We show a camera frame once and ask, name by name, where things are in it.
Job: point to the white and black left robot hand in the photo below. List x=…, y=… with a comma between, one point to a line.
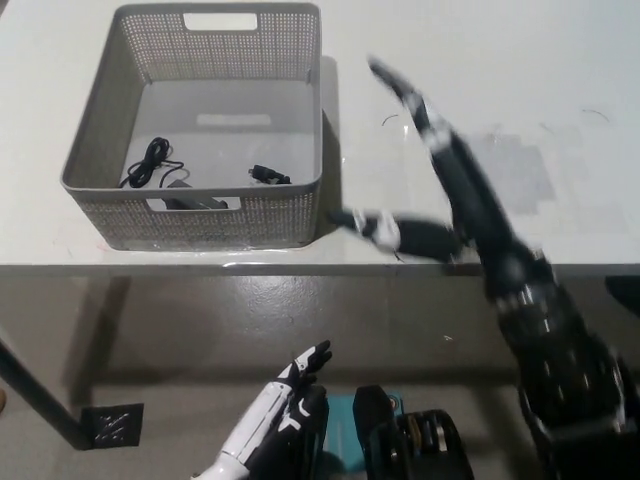
x=260, y=425

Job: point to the black metal table leg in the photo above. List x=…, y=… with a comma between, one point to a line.
x=42, y=395

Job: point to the grey perforated plastic basket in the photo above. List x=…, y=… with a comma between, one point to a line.
x=107, y=125

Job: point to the dark rounded object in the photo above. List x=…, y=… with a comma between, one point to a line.
x=625, y=295

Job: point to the black floor tape patch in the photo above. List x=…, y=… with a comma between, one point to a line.
x=112, y=425

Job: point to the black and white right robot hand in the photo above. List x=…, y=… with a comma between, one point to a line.
x=475, y=200

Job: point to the black and teal robot body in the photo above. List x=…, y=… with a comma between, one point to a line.
x=375, y=425

